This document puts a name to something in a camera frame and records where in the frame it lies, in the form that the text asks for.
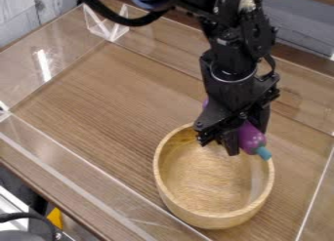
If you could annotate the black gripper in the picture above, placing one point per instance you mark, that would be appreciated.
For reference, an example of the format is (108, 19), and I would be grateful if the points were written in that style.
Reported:
(239, 90)

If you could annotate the brown wooden bowl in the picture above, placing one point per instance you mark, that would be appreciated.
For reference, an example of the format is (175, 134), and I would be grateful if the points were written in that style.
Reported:
(211, 190)

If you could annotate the yellow black device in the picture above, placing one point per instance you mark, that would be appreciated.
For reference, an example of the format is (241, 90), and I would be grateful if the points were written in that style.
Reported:
(37, 227)

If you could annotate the clear acrylic barrier wall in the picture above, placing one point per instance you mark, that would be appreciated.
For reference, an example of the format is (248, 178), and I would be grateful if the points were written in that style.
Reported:
(84, 154)

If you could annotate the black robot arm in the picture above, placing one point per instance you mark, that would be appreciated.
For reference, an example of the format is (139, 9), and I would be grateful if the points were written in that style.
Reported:
(240, 37)

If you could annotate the clear acrylic corner bracket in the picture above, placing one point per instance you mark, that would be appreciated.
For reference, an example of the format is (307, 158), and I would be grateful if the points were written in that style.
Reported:
(103, 27)

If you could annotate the purple toy eggplant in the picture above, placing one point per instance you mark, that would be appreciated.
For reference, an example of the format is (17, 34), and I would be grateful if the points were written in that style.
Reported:
(251, 139)

